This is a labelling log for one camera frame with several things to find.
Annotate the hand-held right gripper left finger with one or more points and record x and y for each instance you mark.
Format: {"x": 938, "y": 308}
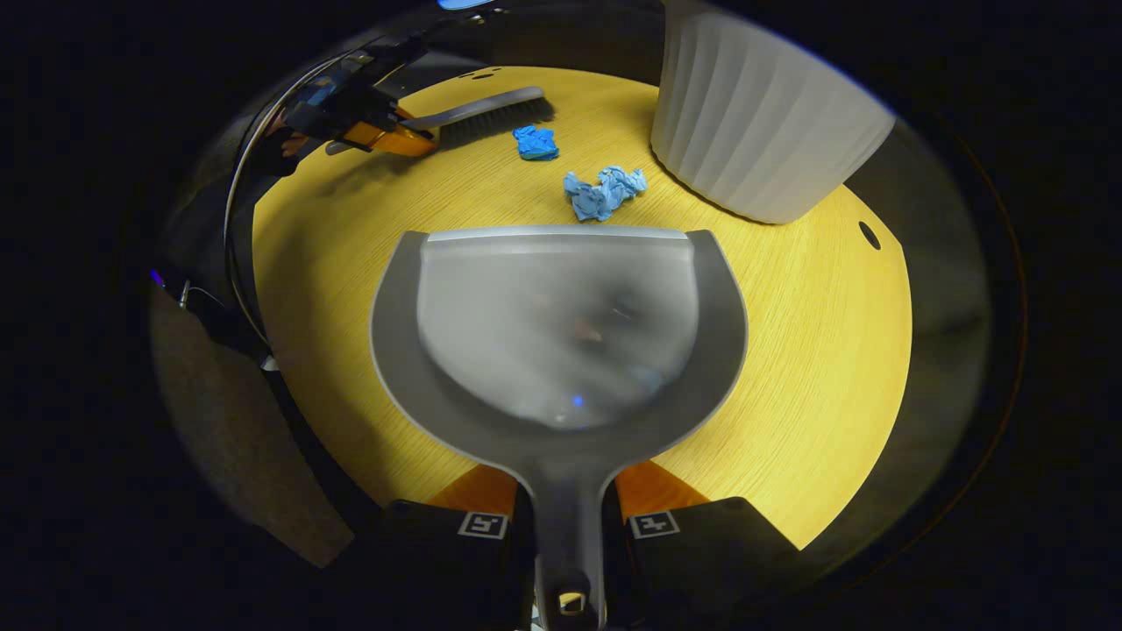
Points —
{"x": 438, "y": 561}

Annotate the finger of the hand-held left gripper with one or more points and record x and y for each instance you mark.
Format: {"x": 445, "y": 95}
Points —
{"x": 390, "y": 138}

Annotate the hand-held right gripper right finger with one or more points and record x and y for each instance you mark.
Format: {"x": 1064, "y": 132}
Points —
{"x": 701, "y": 561}

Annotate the small grey broom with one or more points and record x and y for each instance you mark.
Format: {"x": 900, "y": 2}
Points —
{"x": 491, "y": 109}

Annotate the small blue paper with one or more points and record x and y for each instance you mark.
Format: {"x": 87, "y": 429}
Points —
{"x": 536, "y": 142}

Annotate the large blue paper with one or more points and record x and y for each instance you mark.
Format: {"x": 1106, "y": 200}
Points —
{"x": 600, "y": 194}

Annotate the grey dustpan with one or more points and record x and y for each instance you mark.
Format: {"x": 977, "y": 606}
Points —
{"x": 561, "y": 350}

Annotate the white ribbed garbage bin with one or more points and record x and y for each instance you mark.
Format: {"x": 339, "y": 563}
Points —
{"x": 763, "y": 114}

